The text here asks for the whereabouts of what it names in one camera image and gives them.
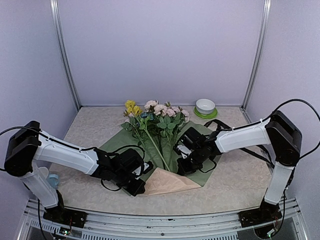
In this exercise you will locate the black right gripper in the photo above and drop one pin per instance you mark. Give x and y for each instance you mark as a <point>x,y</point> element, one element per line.
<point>183,169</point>

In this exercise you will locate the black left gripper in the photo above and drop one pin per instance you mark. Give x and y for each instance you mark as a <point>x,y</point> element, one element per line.
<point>139,189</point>

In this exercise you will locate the green pink wrapping paper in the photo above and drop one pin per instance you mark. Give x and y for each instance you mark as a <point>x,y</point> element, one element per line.
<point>159,181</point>

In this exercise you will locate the pink rose stem bunch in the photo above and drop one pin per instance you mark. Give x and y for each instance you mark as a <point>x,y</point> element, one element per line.
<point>175,117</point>

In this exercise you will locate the yellow fake flower stem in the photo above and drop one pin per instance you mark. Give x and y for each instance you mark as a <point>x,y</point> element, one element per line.
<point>132,112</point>

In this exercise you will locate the black printed ribbon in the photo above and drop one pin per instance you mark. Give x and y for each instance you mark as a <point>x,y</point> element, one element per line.
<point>250,150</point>

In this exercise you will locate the blue fake flower stem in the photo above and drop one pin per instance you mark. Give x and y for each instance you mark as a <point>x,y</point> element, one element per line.
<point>147,115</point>

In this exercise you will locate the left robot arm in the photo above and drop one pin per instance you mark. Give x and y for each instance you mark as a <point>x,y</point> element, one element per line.
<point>32,151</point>

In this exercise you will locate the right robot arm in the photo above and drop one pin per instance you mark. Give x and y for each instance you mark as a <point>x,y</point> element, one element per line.
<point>277,131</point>

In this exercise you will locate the green plate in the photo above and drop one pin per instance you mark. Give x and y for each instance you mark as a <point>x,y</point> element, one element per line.
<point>211,115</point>

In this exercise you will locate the white ceramic bowl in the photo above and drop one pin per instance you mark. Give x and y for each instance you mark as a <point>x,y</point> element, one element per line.
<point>205,106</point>

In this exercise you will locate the white paper cup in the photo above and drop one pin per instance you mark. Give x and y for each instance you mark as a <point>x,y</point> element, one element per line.
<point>45,171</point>

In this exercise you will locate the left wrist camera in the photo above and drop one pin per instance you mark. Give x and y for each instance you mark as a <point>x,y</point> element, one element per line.
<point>147,167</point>

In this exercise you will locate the aluminium front rail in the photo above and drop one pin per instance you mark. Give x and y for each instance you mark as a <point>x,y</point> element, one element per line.
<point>111,226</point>

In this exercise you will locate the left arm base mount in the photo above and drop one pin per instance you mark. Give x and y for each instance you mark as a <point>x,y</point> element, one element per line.
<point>65,216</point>

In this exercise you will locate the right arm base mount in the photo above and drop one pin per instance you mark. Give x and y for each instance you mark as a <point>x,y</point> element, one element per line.
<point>262,214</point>

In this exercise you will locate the aluminium frame post right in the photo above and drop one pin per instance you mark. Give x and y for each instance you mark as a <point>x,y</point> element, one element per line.
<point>258,53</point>

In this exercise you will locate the aluminium frame post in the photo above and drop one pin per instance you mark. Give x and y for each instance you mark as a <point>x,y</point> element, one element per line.
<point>54,6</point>
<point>258,53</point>

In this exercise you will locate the aluminium frame post left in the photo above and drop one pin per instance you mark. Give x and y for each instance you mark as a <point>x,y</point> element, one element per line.
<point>54,6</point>

